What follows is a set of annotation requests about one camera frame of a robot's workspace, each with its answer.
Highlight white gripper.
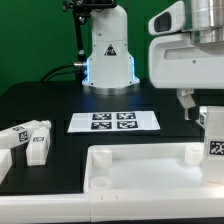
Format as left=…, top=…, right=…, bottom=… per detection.
left=148, top=33, right=224, bottom=120

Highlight white desk tabletop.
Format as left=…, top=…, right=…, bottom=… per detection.
left=83, top=142, right=224, bottom=198

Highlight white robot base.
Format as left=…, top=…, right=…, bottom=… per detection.
left=82, top=5, right=140, bottom=95

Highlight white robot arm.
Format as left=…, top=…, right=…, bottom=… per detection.
left=148, top=0, right=224, bottom=120

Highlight white marker sheet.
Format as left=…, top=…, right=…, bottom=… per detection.
left=68, top=111, right=160, bottom=133

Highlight white block left edge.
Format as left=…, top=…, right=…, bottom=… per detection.
left=0, top=149, right=12, bottom=184

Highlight white front rail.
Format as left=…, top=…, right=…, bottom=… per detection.
left=0, top=187, right=224, bottom=224

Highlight black camera stand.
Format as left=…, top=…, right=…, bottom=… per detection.
left=62, top=0, right=117, bottom=82

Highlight black cables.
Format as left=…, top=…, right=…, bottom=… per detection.
left=40, top=63, right=84, bottom=82

